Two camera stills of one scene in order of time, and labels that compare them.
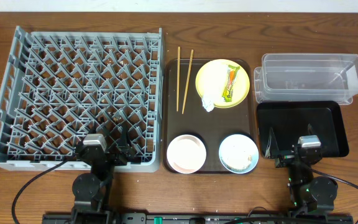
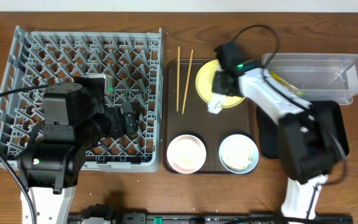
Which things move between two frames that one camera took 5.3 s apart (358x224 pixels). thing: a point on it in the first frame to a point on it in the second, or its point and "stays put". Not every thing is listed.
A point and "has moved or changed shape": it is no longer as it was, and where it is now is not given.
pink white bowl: x=186 y=154 stays put
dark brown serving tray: x=184 y=113 stays put
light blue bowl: x=238 y=154 stays put
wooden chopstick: x=179 y=51 stays put
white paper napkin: x=211 y=82 has moved or changed shape
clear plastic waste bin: x=310 y=77 stays put
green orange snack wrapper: x=227 y=94 has moved or changed shape
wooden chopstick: x=191 y=56 stays put
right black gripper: x=285 y=157 to x=217 y=88
